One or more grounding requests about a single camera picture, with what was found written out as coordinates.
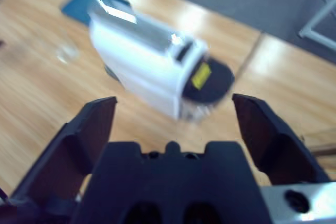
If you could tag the white capsule coffee machine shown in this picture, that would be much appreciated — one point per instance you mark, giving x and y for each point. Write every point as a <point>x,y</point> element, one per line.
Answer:
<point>141,64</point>

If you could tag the white metal frame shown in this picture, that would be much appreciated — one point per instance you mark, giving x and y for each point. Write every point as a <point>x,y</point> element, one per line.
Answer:
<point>317,22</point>

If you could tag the clear water tank dark lid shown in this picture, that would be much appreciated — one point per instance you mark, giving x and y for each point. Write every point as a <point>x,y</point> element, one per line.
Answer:
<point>212,82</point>

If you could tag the clear drinking glass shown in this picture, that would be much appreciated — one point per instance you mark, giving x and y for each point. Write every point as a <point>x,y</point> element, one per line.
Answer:
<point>67,53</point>

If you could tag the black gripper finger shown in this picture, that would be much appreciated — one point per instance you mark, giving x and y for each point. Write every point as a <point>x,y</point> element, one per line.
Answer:
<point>275,145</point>
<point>71,155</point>

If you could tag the teal plastic tray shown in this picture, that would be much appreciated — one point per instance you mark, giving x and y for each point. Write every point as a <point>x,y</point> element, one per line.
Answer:
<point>78,6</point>

